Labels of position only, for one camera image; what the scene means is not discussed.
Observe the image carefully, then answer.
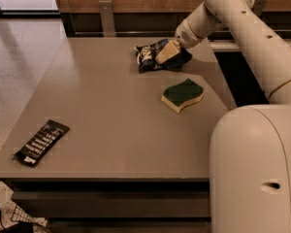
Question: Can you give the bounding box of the blue chip bag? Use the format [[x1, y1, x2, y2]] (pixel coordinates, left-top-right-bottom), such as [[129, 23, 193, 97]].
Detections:
[[134, 41, 192, 71]]

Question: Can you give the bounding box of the black rxbar chocolate bar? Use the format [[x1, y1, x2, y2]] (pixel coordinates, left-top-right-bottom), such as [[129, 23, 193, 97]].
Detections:
[[14, 119, 70, 167]]

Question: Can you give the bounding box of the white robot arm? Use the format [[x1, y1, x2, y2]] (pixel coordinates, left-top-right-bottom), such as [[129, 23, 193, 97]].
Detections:
[[175, 0, 291, 233]]

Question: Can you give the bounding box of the right metal bracket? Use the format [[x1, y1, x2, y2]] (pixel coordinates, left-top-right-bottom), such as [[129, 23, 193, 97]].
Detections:
[[252, 0, 267, 16]]

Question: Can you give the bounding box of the metal bracket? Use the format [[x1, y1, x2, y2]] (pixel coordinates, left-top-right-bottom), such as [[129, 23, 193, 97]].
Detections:
[[99, 0, 116, 37], [252, 0, 267, 16]]

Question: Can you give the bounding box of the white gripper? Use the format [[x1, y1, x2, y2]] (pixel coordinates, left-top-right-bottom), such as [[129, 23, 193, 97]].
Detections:
[[155, 3, 225, 64]]

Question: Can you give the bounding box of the left metal bracket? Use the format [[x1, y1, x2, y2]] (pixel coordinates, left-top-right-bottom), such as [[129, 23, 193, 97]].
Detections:
[[99, 0, 116, 37]]

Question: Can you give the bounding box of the green and yellow sponge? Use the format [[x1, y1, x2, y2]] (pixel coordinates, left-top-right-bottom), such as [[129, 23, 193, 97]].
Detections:
[[161, 79, 204, 114]]

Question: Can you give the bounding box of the grey drawer cabinet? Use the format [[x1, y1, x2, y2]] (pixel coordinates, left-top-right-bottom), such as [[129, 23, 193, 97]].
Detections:
[[0, 38, 235, 233]]

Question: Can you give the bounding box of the black wire basket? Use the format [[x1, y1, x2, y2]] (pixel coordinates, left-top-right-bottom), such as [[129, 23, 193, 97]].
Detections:
[[11, 205, 48, 226]]

